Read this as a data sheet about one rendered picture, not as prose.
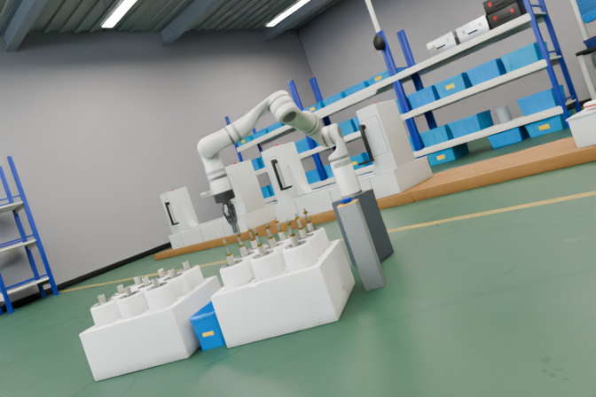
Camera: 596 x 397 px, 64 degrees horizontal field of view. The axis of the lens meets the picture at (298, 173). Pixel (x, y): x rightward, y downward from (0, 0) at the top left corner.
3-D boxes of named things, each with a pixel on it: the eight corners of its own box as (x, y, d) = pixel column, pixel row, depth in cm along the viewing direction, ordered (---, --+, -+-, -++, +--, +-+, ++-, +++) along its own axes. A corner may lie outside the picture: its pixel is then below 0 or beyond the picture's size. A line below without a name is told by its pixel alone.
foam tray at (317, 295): (265, 307, 195) (250, 265, 195) (356, 283, 184) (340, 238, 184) (227, 348, 157) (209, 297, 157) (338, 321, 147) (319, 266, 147)
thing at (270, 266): (291, 307, 154) (273, 253, 154) (263, 315, 155) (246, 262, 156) (296, 298, 163) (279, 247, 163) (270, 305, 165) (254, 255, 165)
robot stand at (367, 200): (370, 255, 223) (348, 194, 223) (394, 252, 214) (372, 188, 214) (352, 266, 213) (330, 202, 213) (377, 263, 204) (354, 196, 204)
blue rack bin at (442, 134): (441, 142, 676) (435, 128, 676) (465, 134, 649) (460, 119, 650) (424, 148, 641) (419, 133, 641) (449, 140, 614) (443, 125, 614)
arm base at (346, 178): (349, 195, 220) (338, 159, 220) (365, 190, 214) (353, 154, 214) (337, 200, 213) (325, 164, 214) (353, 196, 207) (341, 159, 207)
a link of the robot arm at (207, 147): (192, 143, 168) (227, 123, 170) (195, 145, 177) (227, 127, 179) (202, 159, 168) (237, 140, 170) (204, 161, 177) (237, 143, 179)
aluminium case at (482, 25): (472, 44, 607) (466, 29, 607) (501, 31, 582) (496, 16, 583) (459, 44, 576) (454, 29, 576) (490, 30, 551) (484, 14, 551)
